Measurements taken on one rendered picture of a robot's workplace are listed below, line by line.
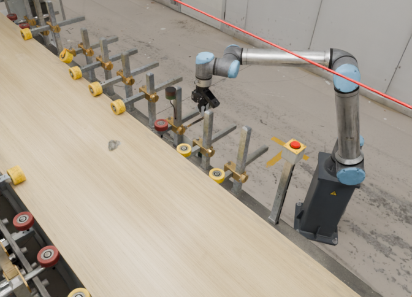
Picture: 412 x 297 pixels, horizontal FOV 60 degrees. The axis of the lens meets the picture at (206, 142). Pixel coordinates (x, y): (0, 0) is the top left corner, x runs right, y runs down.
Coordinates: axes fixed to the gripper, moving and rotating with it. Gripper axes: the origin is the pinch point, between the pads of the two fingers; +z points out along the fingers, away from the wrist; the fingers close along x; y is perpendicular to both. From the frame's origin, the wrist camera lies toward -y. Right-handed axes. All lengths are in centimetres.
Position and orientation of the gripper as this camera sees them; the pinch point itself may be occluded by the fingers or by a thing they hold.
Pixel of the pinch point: (203, 115)
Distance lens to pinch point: 202.6
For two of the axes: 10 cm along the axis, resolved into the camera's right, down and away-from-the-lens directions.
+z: -0.5, 7.5, 6.6
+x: -7.2, 4.3, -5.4
